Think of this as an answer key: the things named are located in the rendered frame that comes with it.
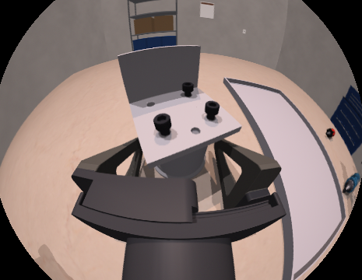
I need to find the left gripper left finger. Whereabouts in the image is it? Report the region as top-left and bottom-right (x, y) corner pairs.
(76, 137), (143, 177)

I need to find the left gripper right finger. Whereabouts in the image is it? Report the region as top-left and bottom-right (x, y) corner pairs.
(214, 139), (282, 209)

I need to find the dark blue electric screwdriver barrel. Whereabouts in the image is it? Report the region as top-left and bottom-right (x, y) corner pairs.
(345, 173), (360, 193)

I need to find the shallow grey rectangular tray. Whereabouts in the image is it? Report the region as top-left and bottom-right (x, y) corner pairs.
(223, 77), (346, 280)

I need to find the grey l-shaped bracket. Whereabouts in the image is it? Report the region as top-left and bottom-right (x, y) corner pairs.
(118, 45), (242, 169)

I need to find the red screwdriver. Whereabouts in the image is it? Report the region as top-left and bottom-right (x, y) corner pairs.
(326, 128), (335, 138)

